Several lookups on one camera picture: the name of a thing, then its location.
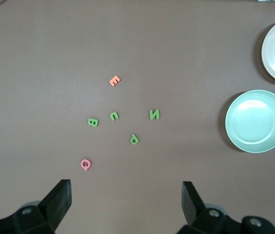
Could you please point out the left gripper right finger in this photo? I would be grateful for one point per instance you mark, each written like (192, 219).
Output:
(192, 204)

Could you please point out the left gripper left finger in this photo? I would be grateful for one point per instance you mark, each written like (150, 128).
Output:
(54, 202)

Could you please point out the green foam letter B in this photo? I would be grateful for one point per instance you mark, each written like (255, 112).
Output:
(93, 122)

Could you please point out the green foam letter P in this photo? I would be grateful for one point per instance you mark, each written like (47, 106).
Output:
(131, 138)

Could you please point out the green foam letter N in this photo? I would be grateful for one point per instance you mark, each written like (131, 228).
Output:
(154, 114)

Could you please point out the green foam letter U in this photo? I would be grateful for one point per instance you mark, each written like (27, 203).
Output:
(110, 117)

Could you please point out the green plate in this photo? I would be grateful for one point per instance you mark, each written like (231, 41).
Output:
(256, 122)

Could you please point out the orange foam letter E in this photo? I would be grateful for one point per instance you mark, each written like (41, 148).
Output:
(114, 81)

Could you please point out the brown table cover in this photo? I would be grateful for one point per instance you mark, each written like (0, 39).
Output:
(54, 48)

